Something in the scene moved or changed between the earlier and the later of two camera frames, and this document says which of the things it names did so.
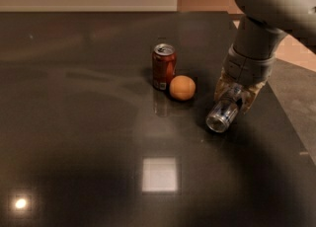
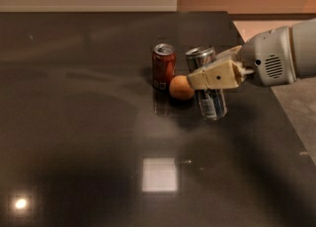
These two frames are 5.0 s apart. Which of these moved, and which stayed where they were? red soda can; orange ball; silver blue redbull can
Moved: silver blue redbull can
Stayed: orange ball; red soda can
